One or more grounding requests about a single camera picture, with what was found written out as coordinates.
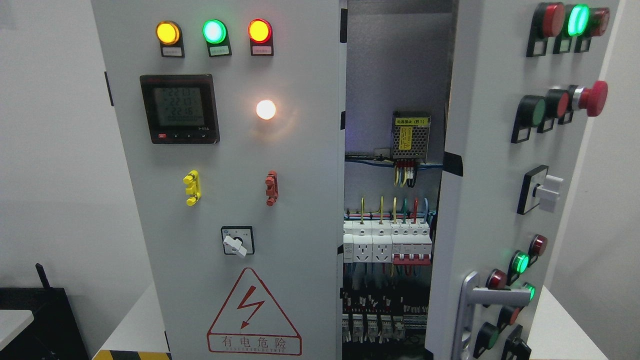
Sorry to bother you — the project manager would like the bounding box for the grey cabinet door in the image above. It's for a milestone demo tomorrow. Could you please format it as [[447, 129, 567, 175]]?
[[91, 0, 346, 360], [425, 0, 619, 360]]

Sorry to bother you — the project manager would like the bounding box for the red terminal clip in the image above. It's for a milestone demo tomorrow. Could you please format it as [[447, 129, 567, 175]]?
[[265, 170, 279, 207]]

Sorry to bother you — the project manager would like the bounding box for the white glowing indicator lamp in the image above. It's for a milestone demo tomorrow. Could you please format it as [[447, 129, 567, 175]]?
[[255, 99, 277, 120]]

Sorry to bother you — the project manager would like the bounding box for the white socket breaker row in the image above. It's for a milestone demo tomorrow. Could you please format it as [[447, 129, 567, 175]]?
[[343, 219, 433, 266]]

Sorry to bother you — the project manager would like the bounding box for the metal mesh power supply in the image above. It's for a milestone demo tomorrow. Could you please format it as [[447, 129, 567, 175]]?
[[390, 111, 431, 160]]

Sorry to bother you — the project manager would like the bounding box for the yellow terminal clip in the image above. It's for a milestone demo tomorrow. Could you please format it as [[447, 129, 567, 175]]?
[[183, 170, 202, 207]]

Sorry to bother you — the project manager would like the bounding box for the relay terminal block row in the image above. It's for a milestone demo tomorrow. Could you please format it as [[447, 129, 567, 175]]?
[[340, 286, 429, 345]]

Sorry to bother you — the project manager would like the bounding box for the black digital power meter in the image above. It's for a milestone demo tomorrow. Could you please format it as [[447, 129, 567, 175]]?
[[139, 74, 220, 145]]

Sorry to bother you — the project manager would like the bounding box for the red triangle warning sticker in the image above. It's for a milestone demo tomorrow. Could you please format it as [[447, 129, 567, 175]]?
[[206, 268, 303, 356]]

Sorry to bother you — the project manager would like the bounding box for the red indicator lamp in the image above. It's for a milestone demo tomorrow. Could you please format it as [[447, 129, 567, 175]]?
[[247, 18, 274, 57]]

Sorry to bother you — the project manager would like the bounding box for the green indicator lamp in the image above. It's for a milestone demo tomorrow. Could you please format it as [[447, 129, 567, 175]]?
[[202, 19, 233, 57]]

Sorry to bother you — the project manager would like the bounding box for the yellow indicator lamp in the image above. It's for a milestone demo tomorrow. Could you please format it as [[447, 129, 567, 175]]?
[[155, 20, 185, 58]]

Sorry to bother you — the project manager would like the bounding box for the red emergency stop button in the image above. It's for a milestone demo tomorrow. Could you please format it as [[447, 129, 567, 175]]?
[[567, 80, 608, 117]]

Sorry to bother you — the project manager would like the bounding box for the black box with antenna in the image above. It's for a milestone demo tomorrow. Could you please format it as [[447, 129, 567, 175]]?
[[0, 263, 89, 360]]

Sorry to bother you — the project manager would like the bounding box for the white rotary selector switch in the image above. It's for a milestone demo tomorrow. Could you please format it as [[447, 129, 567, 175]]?
[[221, 226, 255, 258]]

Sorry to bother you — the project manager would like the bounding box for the silver door handle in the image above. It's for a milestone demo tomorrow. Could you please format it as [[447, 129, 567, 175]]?
[[451, 271, 531, 360]]

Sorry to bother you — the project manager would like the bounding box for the white selector switch right door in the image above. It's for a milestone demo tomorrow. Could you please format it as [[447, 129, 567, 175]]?
[[516, 164, 563, 215]]

